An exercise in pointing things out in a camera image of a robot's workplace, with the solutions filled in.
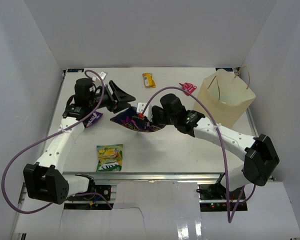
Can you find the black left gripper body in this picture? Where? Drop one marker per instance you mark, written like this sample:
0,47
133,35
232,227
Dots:
94,100

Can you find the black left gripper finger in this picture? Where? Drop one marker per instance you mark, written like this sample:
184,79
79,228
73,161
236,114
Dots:
119,106
120,95

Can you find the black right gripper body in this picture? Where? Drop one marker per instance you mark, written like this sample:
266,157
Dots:
161,118

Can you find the dark blue chips bag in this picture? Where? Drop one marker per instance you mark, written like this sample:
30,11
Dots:
132,120

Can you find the purple white snack packet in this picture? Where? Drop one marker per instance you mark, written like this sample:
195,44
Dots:
93,119

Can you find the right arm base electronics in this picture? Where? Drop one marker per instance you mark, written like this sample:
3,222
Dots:
210,202

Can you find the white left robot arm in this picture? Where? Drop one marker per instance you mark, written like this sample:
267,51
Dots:
44,179

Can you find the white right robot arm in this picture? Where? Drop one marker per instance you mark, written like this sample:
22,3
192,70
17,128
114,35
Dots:
258,154

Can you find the green yellow chips bag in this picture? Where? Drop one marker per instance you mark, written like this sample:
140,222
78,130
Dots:
110,158

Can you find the brown paper bag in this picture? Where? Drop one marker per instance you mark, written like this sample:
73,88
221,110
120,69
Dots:
226,97

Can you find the red candy packet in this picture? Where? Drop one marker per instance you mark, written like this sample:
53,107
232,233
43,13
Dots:
188,88

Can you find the yellow snack bar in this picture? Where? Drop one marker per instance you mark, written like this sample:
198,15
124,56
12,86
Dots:
148,80

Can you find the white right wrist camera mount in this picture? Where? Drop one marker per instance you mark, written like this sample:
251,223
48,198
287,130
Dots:
144,111

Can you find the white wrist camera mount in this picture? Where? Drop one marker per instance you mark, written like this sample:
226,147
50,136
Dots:
98,78
144,111

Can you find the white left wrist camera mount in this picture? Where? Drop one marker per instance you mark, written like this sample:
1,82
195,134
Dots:
98,78

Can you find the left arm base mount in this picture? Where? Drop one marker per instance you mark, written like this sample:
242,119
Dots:
96,198

